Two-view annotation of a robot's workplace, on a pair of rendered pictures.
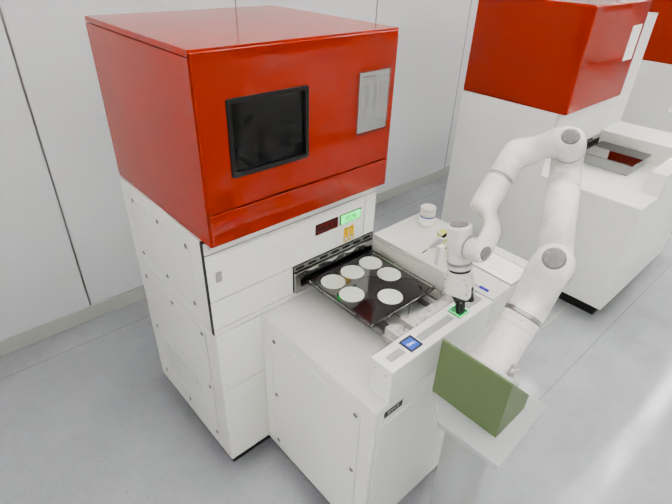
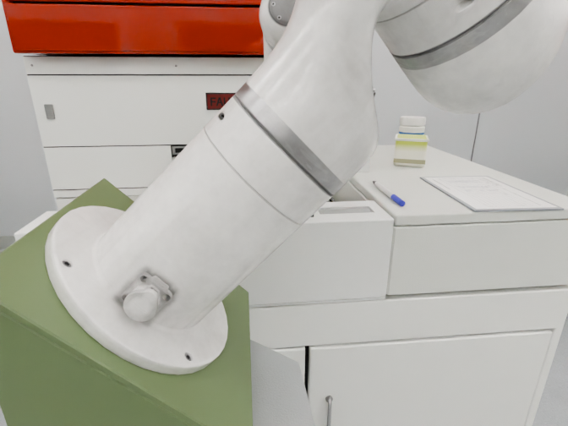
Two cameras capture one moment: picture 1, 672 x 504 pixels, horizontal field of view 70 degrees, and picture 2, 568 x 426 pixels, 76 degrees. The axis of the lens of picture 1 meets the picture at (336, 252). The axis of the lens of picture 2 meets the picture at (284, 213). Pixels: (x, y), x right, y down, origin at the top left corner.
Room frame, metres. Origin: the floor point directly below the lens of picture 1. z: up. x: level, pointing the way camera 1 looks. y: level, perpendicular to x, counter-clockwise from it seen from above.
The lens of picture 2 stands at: (0.90, -0.77, 1.16)
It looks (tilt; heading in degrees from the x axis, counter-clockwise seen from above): 20 degrees down; 37
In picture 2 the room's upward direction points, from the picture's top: straight up
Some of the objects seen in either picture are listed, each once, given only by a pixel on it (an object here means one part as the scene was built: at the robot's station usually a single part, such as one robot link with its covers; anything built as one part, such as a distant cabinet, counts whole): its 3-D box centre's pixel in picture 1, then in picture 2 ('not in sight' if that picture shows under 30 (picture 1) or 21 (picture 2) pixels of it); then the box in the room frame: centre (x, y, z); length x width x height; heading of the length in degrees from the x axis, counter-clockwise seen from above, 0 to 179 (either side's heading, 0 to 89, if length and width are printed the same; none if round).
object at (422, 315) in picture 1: (423, 321); not in sight; (1.40, -0.34, 0.87); 0.36 x 0.08 x 0.03; 133
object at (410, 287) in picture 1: (370, 284); not in sight; (1.58, -0.15, 0.90); 0.34 x 0.34 x 0.01; 43
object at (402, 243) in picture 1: (450, 262); (412, 195); (1.77, -0.50, 0.89); 0.62 x 0.35 x 0.14; 43
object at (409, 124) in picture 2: (427, 215); (411, 133); (1.97, -0.41, 1.01); 0.07 x 0.07 x 0.10
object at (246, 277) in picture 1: (300, 252); (185, 129); (1.61, 0.14, 1.02); 0.82 x 0.03 x 0.40; 133
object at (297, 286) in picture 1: (335, 264); not in sight; (1.72, 0.00, 0.89); 0.44 x 0.02 x 0.10; 133
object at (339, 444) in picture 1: (393, 376); (286, 366); (1.56, -0.28, 0.41); 0.97 x 0.64 x 0.82; 133
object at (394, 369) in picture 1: (433, 341); (217, 254); (1.27, -0.35, 0.89); 0.55 x 0.09 x 0.14; 133
